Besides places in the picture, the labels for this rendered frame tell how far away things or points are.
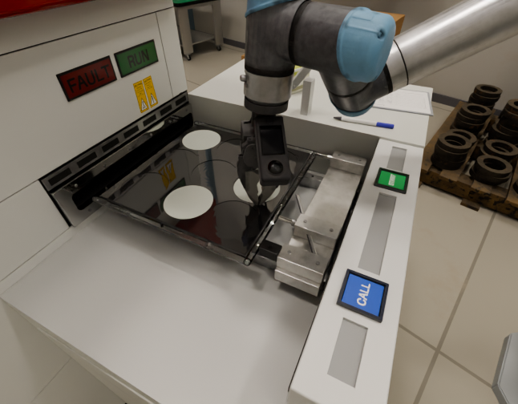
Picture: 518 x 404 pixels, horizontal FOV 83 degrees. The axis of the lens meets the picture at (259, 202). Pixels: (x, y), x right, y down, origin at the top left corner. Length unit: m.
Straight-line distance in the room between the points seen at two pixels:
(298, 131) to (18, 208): 0.60
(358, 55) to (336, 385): 0.36
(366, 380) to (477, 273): 1.59
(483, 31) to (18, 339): 0.96
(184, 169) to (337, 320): 0.47
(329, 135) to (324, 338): 0.50
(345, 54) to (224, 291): 0.42
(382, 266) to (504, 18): 0.36
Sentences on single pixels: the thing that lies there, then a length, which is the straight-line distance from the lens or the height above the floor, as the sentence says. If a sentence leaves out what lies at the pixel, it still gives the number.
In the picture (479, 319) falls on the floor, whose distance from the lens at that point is 1.76.
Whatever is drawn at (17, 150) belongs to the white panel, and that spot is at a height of 1.04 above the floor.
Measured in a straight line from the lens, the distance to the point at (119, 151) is 0.74.
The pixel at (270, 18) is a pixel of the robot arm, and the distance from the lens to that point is 0.43.
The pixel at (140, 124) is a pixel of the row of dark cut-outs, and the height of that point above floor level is 0.96.
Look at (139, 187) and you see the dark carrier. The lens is 0.68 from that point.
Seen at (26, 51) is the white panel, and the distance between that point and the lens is 0.63.
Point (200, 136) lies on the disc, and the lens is 0.82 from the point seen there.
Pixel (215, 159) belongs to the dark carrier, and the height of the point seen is 0.90.
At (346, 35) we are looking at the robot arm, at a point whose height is 1.22.
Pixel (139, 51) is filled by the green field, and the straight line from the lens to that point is 0.76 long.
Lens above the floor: 1.31
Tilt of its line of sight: 43 degrees down
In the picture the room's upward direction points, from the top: straight up
